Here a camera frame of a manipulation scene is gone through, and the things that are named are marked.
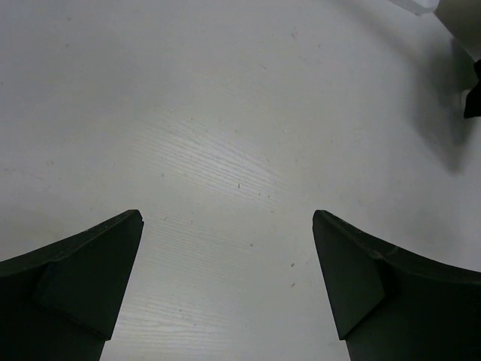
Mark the white garment rack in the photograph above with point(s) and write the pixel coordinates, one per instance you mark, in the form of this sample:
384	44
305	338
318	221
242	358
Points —
417	7

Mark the black trousers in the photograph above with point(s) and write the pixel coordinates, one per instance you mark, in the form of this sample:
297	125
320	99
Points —
472	106

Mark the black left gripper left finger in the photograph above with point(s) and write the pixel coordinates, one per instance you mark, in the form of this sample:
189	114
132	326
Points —
62	301

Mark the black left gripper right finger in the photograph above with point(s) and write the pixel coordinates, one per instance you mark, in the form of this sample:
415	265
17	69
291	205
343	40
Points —
391	304

